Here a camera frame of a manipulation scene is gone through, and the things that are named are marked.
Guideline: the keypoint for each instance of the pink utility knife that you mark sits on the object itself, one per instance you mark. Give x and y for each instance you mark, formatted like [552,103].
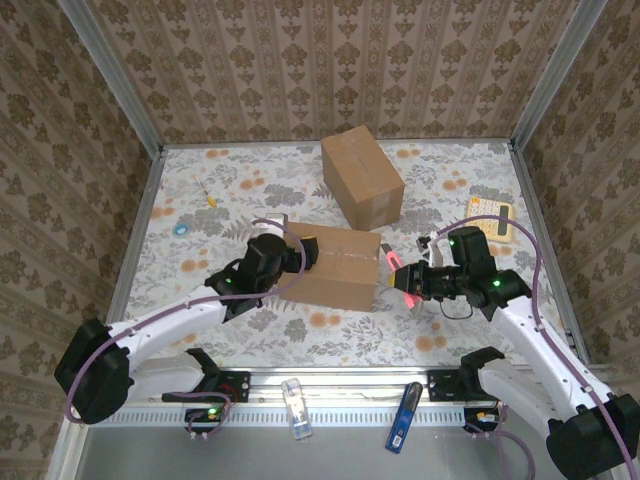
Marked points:
[392,257]

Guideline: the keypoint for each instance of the brown cardboard box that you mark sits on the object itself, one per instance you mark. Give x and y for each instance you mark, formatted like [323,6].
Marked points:
[365,180]
[340,270]

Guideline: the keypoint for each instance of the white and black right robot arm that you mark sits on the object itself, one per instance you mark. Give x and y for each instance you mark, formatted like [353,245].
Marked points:
[530,340]

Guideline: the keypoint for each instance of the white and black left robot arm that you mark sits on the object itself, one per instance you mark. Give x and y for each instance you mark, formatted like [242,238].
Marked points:
[165,320]

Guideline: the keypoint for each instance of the yellow calculator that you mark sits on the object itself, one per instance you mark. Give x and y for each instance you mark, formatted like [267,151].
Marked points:
[487,212]

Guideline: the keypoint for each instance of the floral tablecloth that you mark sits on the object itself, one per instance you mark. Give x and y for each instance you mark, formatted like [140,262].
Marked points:
[350,350]

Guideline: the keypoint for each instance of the small blue round cap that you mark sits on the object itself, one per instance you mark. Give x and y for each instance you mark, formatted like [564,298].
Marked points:
[181,229]

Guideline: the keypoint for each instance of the small black controller board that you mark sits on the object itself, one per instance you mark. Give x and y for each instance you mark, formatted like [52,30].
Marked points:
[200,414]
[475,417]

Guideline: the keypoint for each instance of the clear plastic case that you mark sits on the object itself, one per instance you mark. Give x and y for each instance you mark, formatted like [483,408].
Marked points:
[297,407]

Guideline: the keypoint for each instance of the grey metal panel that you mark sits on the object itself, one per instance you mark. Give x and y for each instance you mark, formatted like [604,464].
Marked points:
[250,460]

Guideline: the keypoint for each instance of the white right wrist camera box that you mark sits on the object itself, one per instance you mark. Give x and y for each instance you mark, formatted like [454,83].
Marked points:
[435,252]

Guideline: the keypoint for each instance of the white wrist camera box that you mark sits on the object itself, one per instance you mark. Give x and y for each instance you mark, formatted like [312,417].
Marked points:
[276,220]
[435,252]

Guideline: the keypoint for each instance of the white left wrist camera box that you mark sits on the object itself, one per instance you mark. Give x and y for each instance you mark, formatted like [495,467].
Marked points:
[276,220]

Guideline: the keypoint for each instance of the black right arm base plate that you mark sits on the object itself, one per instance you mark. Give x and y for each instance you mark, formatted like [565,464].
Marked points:
[440,387]

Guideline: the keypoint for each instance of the aluminium table side rail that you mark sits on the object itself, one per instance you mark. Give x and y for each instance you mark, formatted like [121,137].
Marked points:
[134,250]
[548,250]

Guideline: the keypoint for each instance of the long aluminium mounting rail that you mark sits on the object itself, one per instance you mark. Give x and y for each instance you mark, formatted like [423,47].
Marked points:
[350,385]

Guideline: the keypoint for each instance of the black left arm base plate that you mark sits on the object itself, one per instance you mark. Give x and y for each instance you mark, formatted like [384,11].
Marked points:
[242,385]

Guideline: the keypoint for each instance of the slanted aluminium frame post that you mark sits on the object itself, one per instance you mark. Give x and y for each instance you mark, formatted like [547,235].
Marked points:
[550,75]
[115,75]

